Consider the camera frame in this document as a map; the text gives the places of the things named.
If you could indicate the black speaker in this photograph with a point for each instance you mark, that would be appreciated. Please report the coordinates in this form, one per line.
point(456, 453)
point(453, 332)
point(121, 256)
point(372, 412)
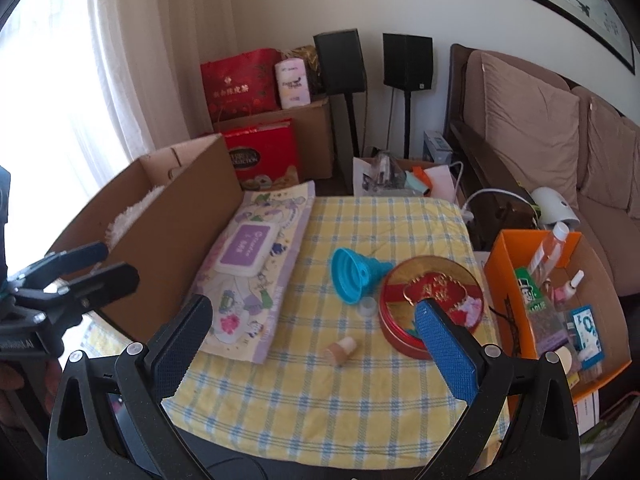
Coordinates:
point(341, 62)
point(408, 62)

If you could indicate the blue white small box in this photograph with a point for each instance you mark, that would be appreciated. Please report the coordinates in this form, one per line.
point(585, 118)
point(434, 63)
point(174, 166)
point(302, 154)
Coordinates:
point(588, 343)

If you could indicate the clear plastic bottle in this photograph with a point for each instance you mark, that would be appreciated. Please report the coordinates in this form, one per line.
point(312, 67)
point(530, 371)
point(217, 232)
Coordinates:
point(548, 253)

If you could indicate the person left hand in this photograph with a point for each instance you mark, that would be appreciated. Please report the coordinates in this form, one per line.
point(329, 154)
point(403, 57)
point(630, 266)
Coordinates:
point(21, 405)

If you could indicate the orange cardboard box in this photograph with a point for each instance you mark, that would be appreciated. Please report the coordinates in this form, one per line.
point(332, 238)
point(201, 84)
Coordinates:
point(522, 330)

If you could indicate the pink white tissue pack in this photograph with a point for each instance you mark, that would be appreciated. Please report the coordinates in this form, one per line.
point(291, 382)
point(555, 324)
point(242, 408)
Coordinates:
point(293, 87)

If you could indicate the purple wet wipes pack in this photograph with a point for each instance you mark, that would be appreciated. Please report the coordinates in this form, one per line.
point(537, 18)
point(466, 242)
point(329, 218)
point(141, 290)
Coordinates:
point(246, 272)

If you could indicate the green packet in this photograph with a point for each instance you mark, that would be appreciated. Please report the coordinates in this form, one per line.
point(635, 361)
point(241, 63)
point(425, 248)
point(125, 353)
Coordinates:
point(536, 304)

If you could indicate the blue collapsible silicone funnel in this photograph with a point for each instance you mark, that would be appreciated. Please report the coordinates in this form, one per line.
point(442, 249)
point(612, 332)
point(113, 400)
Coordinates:
point(355, 276)

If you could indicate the small beige bottle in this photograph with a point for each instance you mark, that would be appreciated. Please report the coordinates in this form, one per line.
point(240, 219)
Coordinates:
point(339, 352)

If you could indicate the red chocolate gift box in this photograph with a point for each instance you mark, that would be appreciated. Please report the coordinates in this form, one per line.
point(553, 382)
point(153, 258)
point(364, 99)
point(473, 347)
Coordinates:
point(265, 157)

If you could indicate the yellow checkered tablecloth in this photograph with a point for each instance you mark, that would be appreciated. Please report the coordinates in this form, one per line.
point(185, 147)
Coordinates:
point(379, 410)

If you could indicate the white curtain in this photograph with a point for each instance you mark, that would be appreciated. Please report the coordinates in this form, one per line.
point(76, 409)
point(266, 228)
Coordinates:
point(150, 54)

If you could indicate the right black speaker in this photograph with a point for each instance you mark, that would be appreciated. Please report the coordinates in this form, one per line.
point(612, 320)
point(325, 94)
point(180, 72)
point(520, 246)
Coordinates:
point(408, 62)

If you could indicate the large brown cardboard box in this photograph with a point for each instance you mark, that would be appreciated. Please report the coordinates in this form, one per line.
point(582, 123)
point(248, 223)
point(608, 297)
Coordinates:
point(168, 243)

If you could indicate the red round tin box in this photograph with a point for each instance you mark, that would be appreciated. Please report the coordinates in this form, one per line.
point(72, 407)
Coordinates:
point(450, 284)

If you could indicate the small clear plastic cap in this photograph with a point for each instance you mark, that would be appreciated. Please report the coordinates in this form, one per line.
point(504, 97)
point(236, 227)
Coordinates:
point(368, 307)

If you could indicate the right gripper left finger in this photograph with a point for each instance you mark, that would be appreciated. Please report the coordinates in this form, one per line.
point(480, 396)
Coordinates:
point(173, 348)

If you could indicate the left black speaker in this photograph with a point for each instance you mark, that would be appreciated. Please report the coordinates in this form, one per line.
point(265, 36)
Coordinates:
point(341, 62)

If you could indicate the red gift bag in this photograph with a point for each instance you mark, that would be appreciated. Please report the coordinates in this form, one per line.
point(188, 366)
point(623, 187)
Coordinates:
point(242, 85)

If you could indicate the box of clutter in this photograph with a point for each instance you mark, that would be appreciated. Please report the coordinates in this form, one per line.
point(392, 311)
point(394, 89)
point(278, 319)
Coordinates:
point(387, 176)

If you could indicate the small pink nail bottle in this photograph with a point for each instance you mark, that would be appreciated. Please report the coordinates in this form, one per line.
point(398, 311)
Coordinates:
point(568, 290)

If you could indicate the brown sofa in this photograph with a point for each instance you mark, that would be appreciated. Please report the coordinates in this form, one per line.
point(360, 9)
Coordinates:
point(519, 126)

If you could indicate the brown cardboard box behind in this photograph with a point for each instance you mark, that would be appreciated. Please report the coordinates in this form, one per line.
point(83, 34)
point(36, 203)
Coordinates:
point(313, 130)

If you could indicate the white dome lamp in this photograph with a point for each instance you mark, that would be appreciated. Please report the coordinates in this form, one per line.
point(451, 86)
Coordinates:
point(554, 208)

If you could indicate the white fluffy duster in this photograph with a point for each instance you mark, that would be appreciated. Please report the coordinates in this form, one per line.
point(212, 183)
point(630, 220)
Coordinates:
point(125, 220)

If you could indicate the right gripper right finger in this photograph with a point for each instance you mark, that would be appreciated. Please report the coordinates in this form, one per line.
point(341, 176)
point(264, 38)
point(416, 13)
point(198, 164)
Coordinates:
point(454, 350)

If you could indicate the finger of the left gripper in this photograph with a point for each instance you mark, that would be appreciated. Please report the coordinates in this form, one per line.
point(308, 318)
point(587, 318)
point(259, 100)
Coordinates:
point(96, 290)
point(42, 273)

